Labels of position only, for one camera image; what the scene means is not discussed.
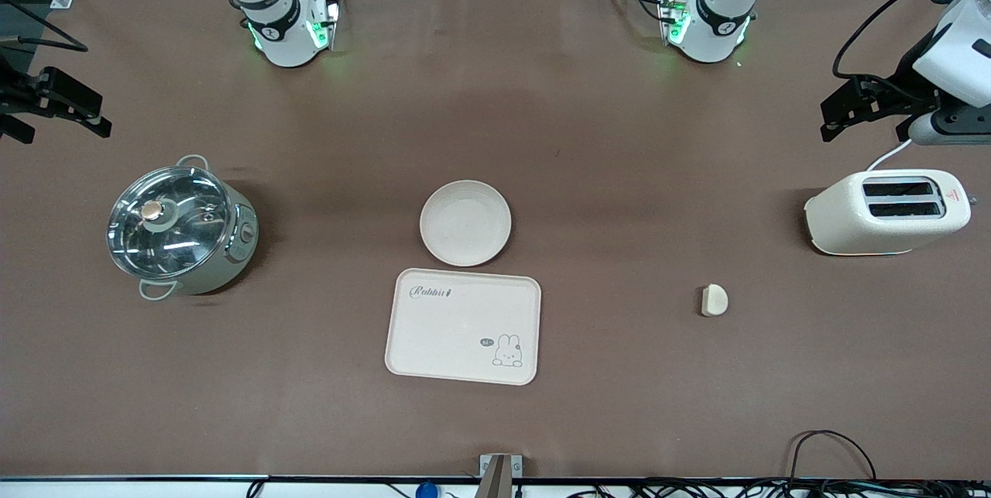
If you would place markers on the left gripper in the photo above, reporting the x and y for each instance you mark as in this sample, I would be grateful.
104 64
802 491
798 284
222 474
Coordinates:
903 91

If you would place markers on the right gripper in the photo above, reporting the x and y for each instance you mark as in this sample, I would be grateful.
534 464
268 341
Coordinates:
15 93

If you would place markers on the pale steamed bun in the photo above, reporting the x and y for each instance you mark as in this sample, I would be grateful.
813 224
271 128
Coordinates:
714 300

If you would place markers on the round cream plate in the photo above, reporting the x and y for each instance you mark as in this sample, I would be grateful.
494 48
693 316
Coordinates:
465 223

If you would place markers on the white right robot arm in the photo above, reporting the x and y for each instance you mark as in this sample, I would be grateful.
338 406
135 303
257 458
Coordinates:
279 25

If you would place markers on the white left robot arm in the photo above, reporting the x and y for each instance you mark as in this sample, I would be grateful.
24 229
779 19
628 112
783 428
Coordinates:
712 25

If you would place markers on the cream rabbit print tray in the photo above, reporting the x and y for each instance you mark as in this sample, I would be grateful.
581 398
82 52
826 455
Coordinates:
457 331

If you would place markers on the cream two-slot toaster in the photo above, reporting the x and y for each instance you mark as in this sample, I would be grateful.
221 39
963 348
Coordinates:
867 223

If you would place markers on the steel pot with glass lid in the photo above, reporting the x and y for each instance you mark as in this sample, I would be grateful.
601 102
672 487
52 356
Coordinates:
241 242

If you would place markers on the brown table cover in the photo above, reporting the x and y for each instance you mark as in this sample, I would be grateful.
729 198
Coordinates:
697 382

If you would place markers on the blue round cap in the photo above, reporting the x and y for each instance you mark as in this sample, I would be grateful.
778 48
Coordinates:
426 491

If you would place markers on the grey metal camera bracket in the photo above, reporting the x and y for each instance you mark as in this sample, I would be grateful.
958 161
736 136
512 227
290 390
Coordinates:
500 475

